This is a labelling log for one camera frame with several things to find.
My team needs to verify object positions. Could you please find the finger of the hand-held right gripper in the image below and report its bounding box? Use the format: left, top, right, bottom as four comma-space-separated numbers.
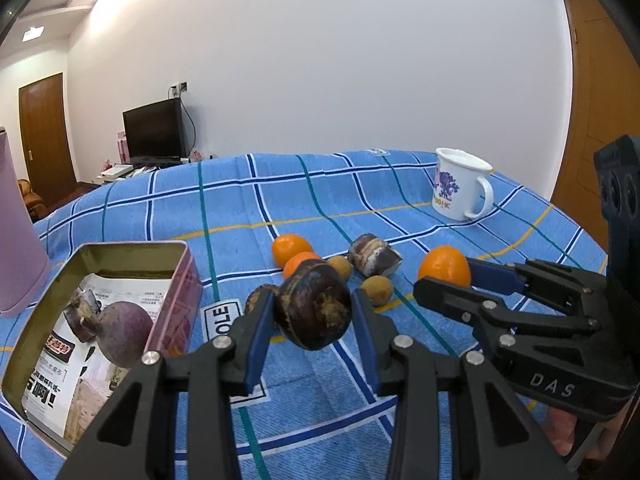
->
413, 276, 601, 346
465, 256, 608, 316

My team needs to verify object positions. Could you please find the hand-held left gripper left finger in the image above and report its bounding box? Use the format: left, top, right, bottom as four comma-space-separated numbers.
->
55, 290, 281, 480

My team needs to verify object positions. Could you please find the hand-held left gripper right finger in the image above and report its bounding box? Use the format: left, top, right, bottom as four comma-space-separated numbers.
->
350, 287, 591, 480

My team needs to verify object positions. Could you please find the orange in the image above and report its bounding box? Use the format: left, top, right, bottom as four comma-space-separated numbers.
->
272, 233, 315, 267
418, 245, 472, 288
283, 251, 323, 281

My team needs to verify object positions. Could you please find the small brown round fruit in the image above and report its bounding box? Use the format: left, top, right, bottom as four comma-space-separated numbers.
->
326, 255, 353, 281
360, 275, 394, 307

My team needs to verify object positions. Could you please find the dark brown mangosteen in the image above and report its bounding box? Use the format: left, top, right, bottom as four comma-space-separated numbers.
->
245, 284, 281, 331
276, 259, 352, 352

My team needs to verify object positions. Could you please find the mottled dark brown fruit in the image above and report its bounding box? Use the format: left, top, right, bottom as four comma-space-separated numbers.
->
347, 233, 404, 278

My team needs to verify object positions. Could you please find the pink metal tin box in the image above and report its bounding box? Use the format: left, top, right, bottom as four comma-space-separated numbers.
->
0, 241, 204, 453

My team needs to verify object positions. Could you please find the person's right hand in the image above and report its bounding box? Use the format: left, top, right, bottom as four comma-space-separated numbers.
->
546, 404, 577, 457

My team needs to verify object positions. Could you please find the white printed mug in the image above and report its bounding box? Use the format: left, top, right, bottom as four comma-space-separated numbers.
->
431, 147, 495, 222

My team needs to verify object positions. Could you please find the purple mangosteen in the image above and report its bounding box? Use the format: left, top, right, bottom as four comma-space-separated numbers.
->
80, 300, 154, 368

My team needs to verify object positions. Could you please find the printed paper leaflet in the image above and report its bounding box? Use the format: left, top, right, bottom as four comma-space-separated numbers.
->
22, 272, 173, 448

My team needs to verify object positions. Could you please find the blue plaid blanket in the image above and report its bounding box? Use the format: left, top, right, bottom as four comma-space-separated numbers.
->
0, 149, 613, 480

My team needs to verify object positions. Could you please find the light wooden door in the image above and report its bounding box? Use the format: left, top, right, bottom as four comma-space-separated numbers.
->
552, 0, 640, 261

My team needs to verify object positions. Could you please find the white flat box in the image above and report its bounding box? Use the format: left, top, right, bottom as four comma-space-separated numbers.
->
97, 162, 156, 181

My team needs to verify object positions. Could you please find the black television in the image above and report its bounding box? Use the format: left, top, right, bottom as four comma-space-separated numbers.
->
123, 98, 188, 161

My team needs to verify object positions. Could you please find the pink thermos bottle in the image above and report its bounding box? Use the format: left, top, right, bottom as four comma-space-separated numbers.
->
0, 125, 52, 317

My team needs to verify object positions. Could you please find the brown wooden door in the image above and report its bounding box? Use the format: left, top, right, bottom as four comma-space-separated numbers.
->
19, 72, 78, 206

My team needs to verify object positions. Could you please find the black power cable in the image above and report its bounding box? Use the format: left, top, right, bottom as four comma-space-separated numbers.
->
174, 87, 197, 157

